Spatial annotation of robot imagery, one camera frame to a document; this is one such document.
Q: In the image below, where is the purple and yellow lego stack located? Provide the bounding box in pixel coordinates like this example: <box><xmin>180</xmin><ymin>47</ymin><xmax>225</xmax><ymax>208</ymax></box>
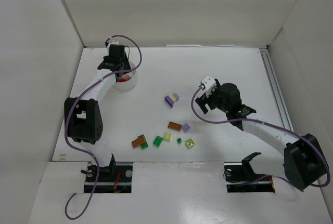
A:
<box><xmin>164</xmin><ymin>93</ymin><xmax>180</xmax><ymax>108</ymax></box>

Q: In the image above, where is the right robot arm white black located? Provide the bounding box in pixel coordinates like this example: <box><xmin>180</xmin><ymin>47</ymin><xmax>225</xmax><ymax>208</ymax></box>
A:
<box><xmin>191</xmin><ymin>75</ymin><xmax>331</xmax><ymax>191</ymax></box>

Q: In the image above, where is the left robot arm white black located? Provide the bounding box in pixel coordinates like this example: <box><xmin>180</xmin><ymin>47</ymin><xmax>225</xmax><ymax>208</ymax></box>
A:
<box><xmin>64</xmin><ymin>42</ymin><xmax>131</xmax><ymax>176</ymax></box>

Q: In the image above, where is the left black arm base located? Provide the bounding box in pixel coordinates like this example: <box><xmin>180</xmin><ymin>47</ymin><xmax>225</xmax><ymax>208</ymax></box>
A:
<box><xmin>81</xmin><ymin>162</ymin><xmax>133</xmax><ymax>193</ymax></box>

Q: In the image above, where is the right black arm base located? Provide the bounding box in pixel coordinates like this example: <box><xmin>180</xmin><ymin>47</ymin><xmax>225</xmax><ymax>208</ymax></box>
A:
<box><xmin>223</xmin><ymin>152</ymin><xmax>275</xmax><ymax>193</ymax></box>

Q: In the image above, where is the white round divided container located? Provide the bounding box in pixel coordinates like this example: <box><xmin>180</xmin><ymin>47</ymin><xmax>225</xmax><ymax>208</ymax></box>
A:
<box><xmin>112</xmin><ymin>70</ymin><xmax>137</xmax><ymax>90</ymax></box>

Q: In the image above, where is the light purple lego brick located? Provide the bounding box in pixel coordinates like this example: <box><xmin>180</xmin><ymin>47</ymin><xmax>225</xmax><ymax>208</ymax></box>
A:
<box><xmin>182</xmin><ymin>123</ymin><xmax>191</xmax><ymax>132</ymax></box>

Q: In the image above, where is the orange lego brick right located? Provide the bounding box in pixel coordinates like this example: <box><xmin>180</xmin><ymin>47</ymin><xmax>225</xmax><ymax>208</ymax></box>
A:
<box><xmin>168</xmin><ymin>122</ymin><xmax>182</xmax><ymax>131</ymax></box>

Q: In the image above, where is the orange lego brick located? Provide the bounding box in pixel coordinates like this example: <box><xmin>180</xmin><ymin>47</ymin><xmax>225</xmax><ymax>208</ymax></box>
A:
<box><xmin>132</xmin><ymin>136</ymin><xmax>146</xmax><ymax>148</ymax></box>
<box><xmin>168</xmin><ymin>122</ymin><xmax>182</xmax><ymax>131</ymax></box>

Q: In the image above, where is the lime transparent lego brick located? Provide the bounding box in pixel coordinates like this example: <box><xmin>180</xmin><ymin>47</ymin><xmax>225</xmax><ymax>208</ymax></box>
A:
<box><xmin>185</xmin><ymin>138</ymin><xmax>195</xmax><ymax>149</ymax></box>

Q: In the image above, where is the pale yellow lego brick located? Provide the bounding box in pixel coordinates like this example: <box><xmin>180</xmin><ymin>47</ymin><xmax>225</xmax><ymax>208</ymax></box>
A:
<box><xmin>163</xmin><ymin>133</ymin><xmax>172</xmax><ymax>142</ymax></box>

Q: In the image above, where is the green lego brick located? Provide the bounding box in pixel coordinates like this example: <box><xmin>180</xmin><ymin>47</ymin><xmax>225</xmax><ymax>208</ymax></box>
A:
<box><xmin>153</xmin><ymin>136</ymin><xmax>163</xmax><ymax>148</ymax></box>

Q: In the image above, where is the green lego under orange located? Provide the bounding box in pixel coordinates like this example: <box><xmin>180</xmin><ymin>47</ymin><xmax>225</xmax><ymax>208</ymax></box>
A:
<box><xmin>138</xmin><ymin>135</ymin><xmax>148</xmax><ymax>149</ymax></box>

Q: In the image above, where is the orange lego brick left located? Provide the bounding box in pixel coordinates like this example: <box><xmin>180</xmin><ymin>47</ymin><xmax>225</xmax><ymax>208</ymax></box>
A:
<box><xmin>132</xmin><ymin>136</ymin><xmax>146</xmax><ymax>148</ymax></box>

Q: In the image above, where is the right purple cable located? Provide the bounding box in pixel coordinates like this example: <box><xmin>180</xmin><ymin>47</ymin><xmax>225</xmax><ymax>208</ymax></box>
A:
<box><xmin>191</xmin><ymin>85</ymin><xmax>331</xmax><ymax>188</ymax></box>

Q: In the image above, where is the purple cable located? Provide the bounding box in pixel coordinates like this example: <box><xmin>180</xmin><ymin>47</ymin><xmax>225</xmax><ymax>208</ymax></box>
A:
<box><xmin>63</xmin><ymin>34</ymin><xmax>143</xmax><ymax>220</ymax></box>
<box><xmin>191</xmin><ymin>85</ymin><xmax>331</xmax><ymax>188</ymax></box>

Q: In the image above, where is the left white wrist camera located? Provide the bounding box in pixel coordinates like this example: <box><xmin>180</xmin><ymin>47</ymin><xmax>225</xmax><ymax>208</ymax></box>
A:
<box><xmin>105</xmin><ymin>38</ymin><xmax>119</xmax><ymax>49</ymax></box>

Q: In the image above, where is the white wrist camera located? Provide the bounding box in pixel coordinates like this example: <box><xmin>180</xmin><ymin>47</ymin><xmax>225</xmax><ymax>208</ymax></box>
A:
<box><xmin>105</xmin><ymin>38</ymin><xmax>119</xmax><ymax>49</ymax></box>
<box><xmin>200</xmin><ymin>75</ymin><xmax>216</xmax><ymax>97</ymax></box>

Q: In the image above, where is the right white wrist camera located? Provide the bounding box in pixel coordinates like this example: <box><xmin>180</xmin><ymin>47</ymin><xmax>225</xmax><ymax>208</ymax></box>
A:
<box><xmin>200</xmin><ymin>75</ymin><xmax>216</xmax><ymax>97</ymax></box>

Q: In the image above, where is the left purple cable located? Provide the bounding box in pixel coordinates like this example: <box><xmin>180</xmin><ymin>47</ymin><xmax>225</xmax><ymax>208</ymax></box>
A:
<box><xmin>63</xmin><ymin>34</ymin><xmax>143</xmax><ymax>220</ymax></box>

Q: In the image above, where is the aluminium rail right edge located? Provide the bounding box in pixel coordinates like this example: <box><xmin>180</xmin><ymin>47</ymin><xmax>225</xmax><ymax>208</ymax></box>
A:
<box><xmin>259</xmin><ymin>48</ymin><xmax>294</xmax><ymax>131</ymax></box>

